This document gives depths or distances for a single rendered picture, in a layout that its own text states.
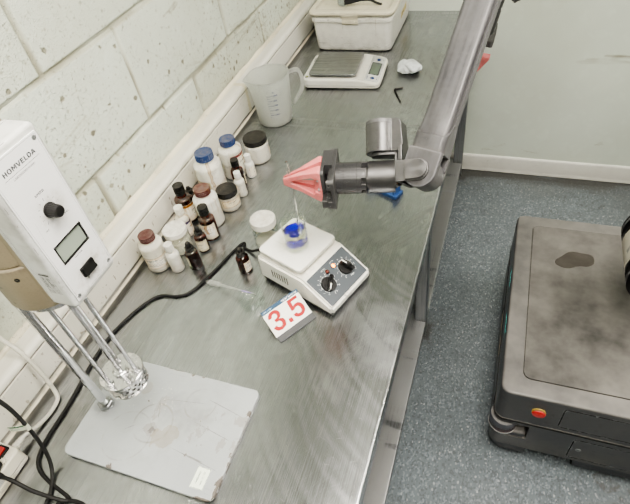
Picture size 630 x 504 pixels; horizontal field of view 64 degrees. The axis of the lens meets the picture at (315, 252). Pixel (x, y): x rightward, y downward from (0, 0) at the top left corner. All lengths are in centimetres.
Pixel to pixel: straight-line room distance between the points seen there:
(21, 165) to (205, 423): 56
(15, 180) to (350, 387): 64
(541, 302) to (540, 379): 25
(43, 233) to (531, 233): 149
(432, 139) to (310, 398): 49
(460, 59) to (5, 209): 69
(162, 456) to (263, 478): 18
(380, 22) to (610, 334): 121
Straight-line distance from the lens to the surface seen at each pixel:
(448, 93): 90
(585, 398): 145
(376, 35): 195
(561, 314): 158
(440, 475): 168
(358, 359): 97
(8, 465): 106
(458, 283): 208
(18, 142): 56
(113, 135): 123
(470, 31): 93
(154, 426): 99
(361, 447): 90
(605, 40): 232
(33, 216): 57
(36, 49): 110
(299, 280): 102
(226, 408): 96
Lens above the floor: 157
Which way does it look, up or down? 45 degrees down
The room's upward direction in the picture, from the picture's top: 10 degrees counter-clockwise
